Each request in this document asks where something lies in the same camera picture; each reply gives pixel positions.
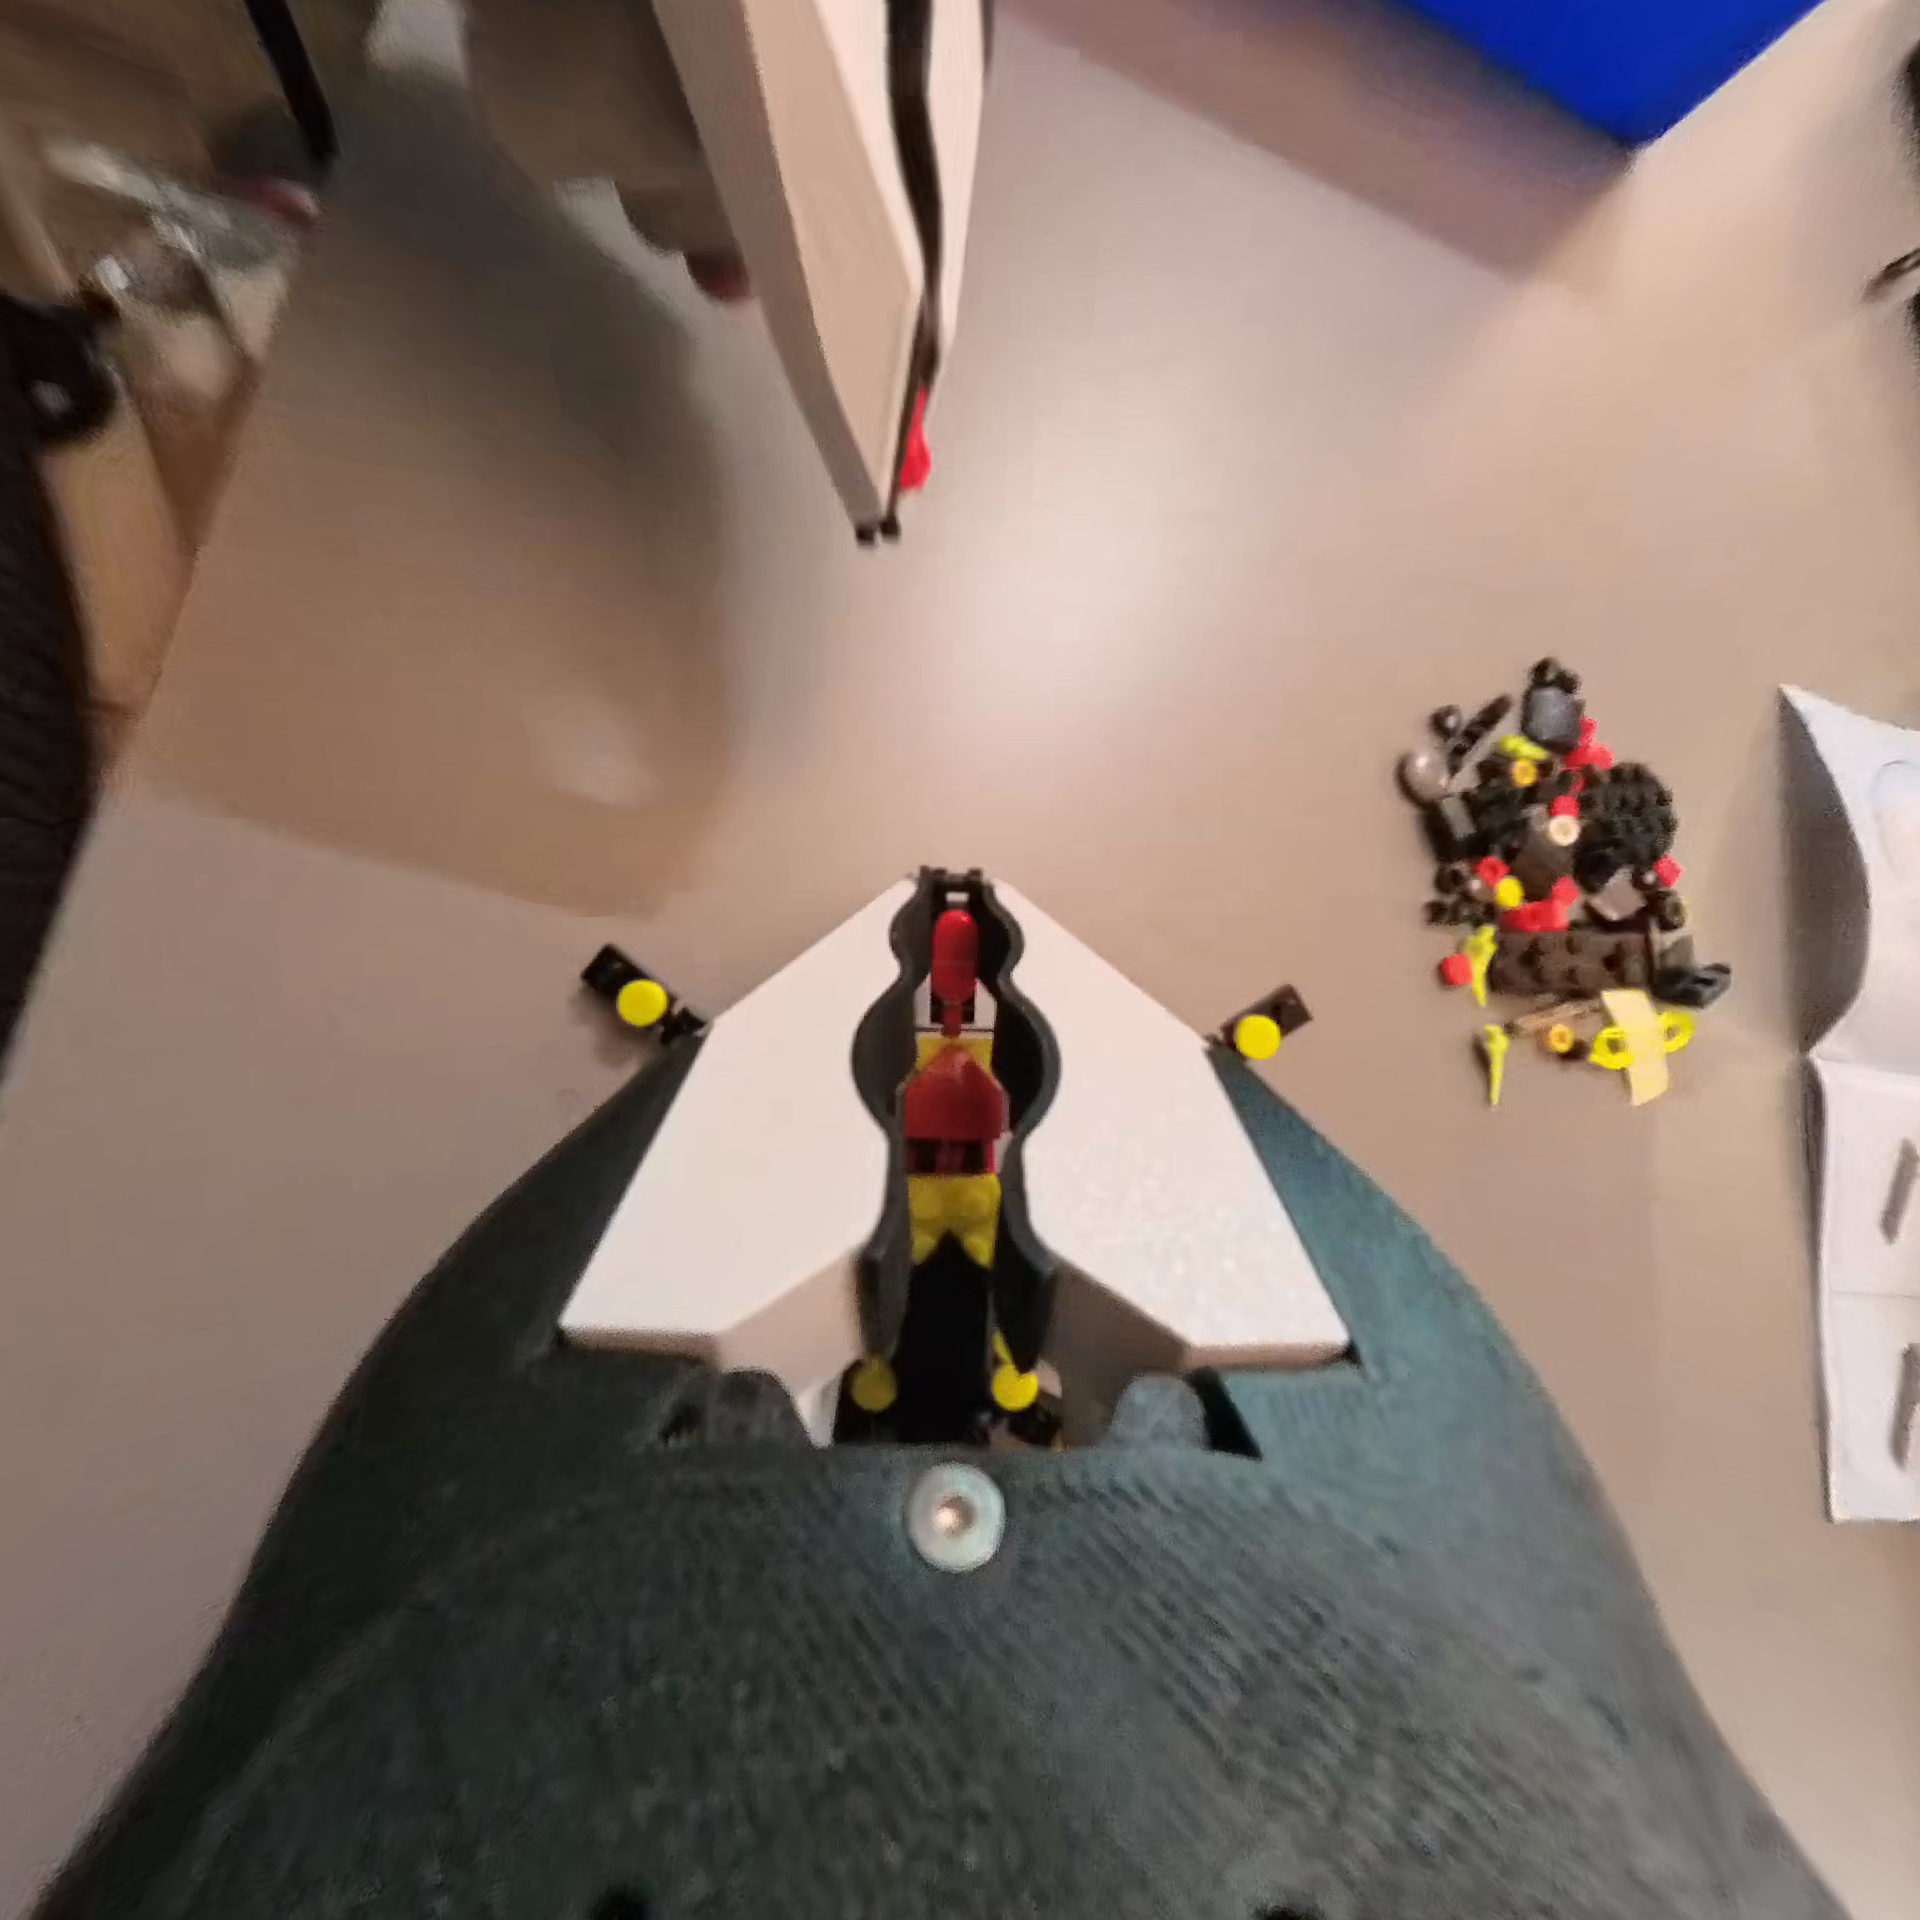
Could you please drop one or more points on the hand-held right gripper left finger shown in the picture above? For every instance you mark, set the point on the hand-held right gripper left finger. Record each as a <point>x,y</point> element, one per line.
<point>733,1201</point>

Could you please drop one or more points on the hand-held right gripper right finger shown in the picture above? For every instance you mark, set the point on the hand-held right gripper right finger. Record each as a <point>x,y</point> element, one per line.
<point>1168,1201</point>

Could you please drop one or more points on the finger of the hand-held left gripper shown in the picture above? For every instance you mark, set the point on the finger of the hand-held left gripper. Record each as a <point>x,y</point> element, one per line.
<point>960,119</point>
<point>817,196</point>

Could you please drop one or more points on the black yellow lego scorpion model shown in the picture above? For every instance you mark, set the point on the black yellow lego scorpion model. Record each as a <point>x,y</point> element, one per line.
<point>952,1111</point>

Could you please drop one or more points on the red black lego tail segment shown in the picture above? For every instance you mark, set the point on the red black lego tail segment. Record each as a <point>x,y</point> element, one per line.
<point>915,450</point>

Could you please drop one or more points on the pile of loose lego pieces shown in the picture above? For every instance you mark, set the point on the pile of loose lego pieces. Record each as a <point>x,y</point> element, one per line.
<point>1592,961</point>

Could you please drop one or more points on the person's left hand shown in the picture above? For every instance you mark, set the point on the person's left hand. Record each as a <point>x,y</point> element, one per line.
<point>599,106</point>

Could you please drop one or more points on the crumpled clear plastic bag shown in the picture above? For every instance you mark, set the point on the crumpled clear plastic bag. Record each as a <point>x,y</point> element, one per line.
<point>181,226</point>

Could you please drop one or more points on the blue plastic bin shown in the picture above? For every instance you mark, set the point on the blue plastic bin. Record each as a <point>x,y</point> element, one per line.
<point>1619,61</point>

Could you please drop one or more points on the open instruction booklet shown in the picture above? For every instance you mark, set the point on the open instruction booklet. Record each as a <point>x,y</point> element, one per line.
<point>1867,1201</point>

